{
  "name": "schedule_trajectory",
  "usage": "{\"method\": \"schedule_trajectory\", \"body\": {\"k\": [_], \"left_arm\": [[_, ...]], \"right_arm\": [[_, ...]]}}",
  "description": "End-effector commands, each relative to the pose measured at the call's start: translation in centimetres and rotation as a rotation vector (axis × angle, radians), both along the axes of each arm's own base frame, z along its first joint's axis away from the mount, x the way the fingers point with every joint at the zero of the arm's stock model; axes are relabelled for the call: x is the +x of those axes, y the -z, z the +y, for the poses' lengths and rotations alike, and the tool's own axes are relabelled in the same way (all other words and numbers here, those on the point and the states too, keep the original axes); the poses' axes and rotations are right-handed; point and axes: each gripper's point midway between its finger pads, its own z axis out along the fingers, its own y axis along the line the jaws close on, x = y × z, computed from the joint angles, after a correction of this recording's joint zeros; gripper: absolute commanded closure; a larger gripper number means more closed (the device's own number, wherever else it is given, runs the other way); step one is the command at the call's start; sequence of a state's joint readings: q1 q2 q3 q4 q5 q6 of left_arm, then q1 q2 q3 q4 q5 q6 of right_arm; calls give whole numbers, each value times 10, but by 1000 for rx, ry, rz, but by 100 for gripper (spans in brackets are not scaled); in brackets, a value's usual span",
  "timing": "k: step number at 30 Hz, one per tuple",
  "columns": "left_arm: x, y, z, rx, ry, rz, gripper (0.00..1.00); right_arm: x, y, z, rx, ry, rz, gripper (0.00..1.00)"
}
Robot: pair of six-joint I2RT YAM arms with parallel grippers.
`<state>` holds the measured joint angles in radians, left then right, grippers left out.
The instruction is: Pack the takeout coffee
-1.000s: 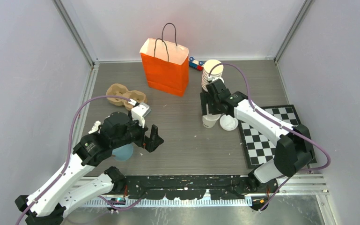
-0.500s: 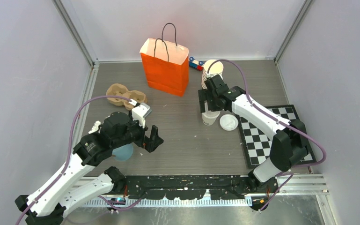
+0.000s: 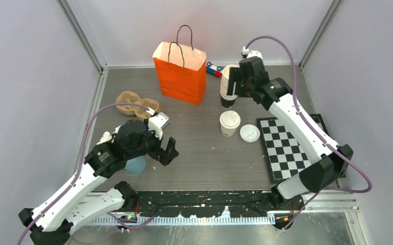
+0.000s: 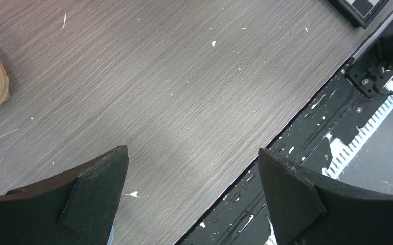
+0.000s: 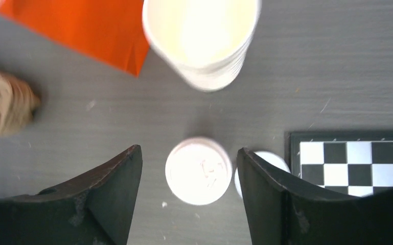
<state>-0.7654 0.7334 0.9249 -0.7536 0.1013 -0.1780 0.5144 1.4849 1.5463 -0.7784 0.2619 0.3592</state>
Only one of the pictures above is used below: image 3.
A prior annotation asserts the stack of white paper cups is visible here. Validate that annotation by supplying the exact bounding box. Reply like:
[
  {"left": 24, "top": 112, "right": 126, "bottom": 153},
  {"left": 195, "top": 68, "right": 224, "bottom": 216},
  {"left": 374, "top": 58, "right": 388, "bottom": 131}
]
[{"left": 219, "top": 65, "right": 239, "bottom": 109}]

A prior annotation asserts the black white checkerboard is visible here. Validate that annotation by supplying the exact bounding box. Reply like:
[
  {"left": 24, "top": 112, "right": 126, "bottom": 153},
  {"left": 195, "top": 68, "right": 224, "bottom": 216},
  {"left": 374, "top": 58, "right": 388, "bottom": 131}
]
[{"left": 256, "top": 117, "right": 311, "bottom": 184}]

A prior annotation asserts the orange paper bag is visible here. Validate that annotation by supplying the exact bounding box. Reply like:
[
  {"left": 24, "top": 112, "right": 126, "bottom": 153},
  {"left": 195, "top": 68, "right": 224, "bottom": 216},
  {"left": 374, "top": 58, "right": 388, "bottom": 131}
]
[{"left": 152, "top": 31, "right": 206, "bottom": 105}]

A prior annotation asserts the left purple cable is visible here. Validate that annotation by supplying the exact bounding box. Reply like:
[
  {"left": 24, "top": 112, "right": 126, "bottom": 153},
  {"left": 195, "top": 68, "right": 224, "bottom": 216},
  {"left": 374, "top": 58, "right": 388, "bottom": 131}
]
[{"left": 16, "top": 103, "right": 156, "bottom": 245}]

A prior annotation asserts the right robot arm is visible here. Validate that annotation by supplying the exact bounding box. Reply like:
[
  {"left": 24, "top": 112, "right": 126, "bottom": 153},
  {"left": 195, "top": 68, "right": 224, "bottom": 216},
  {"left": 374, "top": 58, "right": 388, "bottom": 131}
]
[{"left": 223, "top": 57, "right": 353, "bottom": 210}]

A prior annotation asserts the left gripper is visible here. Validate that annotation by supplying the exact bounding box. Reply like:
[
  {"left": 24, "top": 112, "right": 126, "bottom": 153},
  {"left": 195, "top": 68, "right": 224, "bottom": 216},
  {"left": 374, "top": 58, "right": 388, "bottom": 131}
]
[{"left": 126, "top": 119, "right": 179, "bottom": 165}]

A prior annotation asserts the crumpled white paper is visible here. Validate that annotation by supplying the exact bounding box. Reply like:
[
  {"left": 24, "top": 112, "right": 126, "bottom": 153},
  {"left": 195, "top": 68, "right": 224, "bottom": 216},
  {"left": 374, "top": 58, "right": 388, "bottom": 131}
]
[{"left": 97, "top": 126, "right": 121, "bottom": 145}]

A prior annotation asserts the red blue toy car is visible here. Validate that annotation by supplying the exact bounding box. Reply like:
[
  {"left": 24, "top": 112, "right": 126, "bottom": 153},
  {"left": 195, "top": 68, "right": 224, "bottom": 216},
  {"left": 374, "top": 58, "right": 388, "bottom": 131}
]
[{"left": 206, "top": 62, "right": 223, "bottom": 78}]

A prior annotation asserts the blue plastic cup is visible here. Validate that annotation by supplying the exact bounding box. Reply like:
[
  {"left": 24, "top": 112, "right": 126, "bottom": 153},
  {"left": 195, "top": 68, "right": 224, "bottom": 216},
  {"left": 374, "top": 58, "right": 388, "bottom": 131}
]
[{"left": 124, "top": 156, "right": 146, "bottom": 176}]

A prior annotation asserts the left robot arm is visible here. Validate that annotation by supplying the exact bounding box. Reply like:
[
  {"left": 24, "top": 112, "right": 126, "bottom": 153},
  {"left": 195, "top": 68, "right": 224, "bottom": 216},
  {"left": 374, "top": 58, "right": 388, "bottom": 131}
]
[{"left": 18, "top": 114, "right": 179, "bottom": 244}]

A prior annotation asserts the white plastic cup lid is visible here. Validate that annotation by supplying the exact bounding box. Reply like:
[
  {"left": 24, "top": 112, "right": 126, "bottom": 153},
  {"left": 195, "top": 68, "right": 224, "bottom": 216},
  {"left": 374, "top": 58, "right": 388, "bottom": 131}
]
[{"left": 219, "top": 110, "right": 241, "bottom": 129}]

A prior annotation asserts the white paper coffee cup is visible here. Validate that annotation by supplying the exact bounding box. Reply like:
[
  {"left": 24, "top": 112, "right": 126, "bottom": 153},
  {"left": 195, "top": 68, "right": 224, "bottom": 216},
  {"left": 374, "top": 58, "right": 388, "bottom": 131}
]
[{"left": 220, "top": 124, "right": 238, "bottom": 137}]

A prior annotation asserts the cardboard cup carrier tray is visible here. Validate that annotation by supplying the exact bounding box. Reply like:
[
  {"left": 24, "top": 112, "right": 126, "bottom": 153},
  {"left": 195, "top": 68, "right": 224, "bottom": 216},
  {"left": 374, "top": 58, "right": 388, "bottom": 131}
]
[{"left": 116, "top": 91, "right": 161, "bottom": 121}]

